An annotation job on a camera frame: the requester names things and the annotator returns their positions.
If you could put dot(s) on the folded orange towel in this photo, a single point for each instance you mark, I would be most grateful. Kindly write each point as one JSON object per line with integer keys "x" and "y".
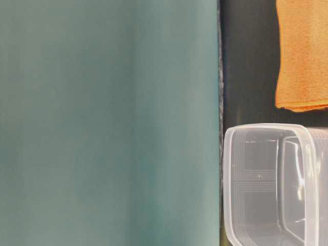
{"x": 302, "y": 80}

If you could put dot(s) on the clear plastic container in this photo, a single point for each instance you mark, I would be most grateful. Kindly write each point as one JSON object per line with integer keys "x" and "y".
{"x": 275, "y": 185}

